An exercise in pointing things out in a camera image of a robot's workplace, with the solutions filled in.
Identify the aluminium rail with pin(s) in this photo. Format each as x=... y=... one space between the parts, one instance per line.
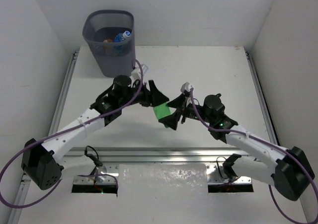
x=165 y=155
x=25 y=180
x=262 y=101

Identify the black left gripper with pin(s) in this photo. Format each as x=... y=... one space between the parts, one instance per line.
x=149 y=98

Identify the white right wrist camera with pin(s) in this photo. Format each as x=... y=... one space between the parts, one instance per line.
x=186 y=87

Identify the aluminium right side rail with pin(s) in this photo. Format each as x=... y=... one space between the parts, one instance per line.
x=262 y=101

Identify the aluminium front rail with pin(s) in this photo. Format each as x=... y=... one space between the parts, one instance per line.
x=165 y=155

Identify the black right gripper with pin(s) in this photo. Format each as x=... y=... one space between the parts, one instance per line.
x=172 y=119

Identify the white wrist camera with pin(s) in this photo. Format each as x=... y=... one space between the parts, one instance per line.
x=186 y=87
x=136 y=73

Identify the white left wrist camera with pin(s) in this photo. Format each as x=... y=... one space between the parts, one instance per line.
x=136 y=73

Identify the orange juice bottle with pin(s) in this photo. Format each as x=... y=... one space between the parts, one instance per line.
x=108 y=48

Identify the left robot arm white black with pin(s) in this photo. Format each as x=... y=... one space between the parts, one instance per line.
x=43 y=161

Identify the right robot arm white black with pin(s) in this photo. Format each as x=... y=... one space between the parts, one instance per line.
x=288 y=170

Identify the clear bottle dark blue label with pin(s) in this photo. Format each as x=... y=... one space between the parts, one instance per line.
x=122 y=49

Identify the grey mesh waste bin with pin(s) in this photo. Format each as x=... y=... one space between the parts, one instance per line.
x=106 y=24

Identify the aluminium left side rail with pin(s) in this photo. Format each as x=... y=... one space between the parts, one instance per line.
x=25 y=180

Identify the green plastic bottle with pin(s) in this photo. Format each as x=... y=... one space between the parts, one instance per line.
x=161 y=111

